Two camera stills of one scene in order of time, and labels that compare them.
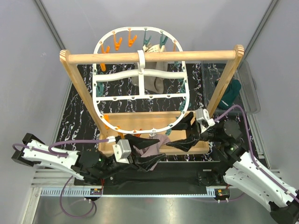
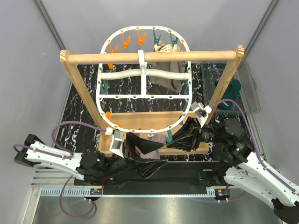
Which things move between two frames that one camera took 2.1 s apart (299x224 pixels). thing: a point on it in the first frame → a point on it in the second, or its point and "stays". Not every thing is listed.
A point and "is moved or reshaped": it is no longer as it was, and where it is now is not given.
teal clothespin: [163, 39] → [174, 42]
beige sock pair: [155, 85] → [174, 85]
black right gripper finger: [185, 123] → [191, 126]
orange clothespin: [117, 44] → [125, 43]
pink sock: [153, 150] stays
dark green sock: [231, 94] stays
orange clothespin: [106, 117] → [108, 115]
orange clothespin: [108, 49] → [113, 51]
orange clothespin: [130, 41] → [140, 40]
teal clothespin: [145, 41] → [156, 40]
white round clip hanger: [141, 72] is moved or reshaped
